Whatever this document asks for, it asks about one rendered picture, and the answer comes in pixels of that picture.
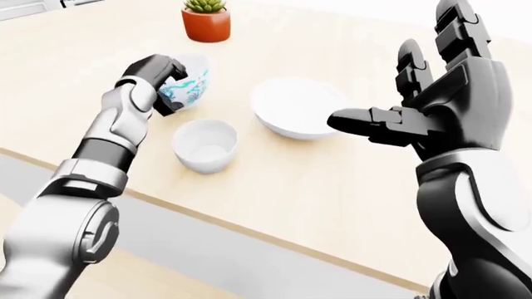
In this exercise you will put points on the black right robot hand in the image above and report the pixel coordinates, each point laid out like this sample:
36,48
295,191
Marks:
465,106

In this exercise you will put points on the white cabinet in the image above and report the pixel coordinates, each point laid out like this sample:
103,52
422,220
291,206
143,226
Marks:
37,6

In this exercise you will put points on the large white bowl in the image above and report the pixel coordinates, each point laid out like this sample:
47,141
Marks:
297,107

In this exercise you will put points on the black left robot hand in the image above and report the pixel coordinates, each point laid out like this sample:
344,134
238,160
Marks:
151,70

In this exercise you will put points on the small white bowl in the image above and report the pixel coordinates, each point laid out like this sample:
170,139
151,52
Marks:
204,144

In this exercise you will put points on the green succulent plant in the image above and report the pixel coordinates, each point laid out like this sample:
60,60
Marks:
204,5

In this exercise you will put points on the terracotta plant pot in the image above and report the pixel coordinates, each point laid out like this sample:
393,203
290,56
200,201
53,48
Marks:
206,26

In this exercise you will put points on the white bowl with teal pattern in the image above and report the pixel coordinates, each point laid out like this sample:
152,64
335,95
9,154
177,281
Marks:
191,84

